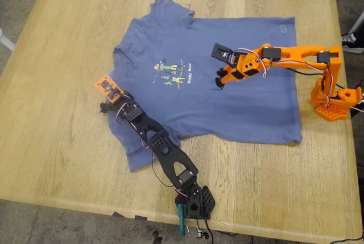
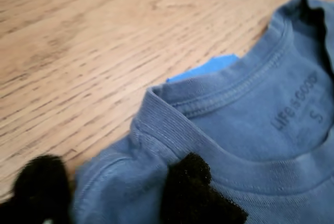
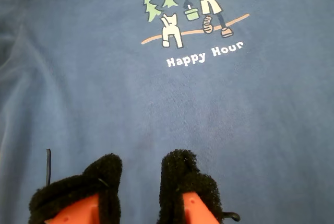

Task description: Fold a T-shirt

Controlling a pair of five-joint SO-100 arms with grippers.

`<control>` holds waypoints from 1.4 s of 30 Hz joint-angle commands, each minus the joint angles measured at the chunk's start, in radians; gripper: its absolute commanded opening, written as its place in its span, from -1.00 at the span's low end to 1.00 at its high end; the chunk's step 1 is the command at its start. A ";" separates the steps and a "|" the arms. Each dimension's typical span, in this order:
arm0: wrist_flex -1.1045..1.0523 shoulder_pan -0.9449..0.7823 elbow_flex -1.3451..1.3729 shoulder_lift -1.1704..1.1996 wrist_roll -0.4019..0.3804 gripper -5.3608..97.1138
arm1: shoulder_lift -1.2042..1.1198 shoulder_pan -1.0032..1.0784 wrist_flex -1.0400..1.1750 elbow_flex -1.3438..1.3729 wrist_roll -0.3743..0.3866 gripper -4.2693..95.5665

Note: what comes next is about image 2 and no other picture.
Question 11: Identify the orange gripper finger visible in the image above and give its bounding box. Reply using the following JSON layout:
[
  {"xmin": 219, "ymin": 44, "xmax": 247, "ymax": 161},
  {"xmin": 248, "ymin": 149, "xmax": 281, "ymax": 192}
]
[{"xmin": 300, "ymin": 0, "xmax": 334, "ymax": 76}]

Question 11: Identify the blue tape strip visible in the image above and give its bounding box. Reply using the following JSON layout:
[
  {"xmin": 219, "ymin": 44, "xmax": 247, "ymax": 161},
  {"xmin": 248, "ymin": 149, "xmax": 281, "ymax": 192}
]
[{"xmin": 165, "ymin": 54, "xmax": 238, "ymax": 84}]

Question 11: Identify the blue T-shirt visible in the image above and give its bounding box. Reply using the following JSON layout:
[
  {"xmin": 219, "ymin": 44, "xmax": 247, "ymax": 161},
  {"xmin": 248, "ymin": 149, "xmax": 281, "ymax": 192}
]
[{"xmin": 71, "ymin": 0, "xmax": 334, "ymax": 224}]

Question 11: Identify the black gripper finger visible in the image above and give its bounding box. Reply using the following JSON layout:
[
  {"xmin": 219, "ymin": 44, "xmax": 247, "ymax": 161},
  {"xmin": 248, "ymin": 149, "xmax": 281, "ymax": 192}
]
[
  {"xmin": 0, "ymin": 155, "xmax": 76, "ymax": 224},
  {"xmin": 160, "ymin": 152, "xmax": 248, "ymax": 224}
]

